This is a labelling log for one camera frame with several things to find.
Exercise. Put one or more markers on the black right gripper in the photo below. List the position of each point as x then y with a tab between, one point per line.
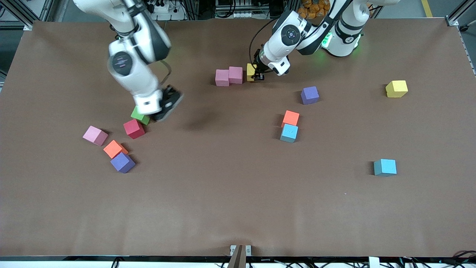
168	102

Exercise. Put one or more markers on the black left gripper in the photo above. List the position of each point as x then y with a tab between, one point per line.
258	67

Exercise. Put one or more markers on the yellow foam block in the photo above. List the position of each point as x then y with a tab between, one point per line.
397	89
250	72

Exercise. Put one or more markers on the pink foam block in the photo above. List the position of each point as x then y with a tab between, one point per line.
222	78
235	75
95	135

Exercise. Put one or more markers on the purple foam block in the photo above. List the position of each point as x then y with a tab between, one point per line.
122	162
309	95

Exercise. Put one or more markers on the orange foam block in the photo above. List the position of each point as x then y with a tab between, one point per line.
290	118
113	149

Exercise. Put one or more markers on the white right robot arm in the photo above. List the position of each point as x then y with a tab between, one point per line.
145	85

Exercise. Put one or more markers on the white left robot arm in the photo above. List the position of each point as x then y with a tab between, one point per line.
277	50

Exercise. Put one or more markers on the green foam block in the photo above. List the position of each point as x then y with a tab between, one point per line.
141	120

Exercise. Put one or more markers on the red foam block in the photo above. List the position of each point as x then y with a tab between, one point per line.
134	129

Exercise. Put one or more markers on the blue foam block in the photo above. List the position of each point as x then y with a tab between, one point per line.
289	133
385	167

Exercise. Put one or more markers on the black electronics rack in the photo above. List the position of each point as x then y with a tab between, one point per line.
256	7

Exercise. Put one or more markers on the bag of orange items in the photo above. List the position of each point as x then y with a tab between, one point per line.
312	11

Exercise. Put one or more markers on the white power strip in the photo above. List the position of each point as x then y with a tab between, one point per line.
162	8

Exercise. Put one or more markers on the large table cover mat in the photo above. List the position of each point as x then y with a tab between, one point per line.
223	193

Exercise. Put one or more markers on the aluminium frame profile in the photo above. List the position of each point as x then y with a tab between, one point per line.
25	25
452	20

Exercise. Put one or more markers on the metal clamp bracket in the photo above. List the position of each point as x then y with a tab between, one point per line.
238	258

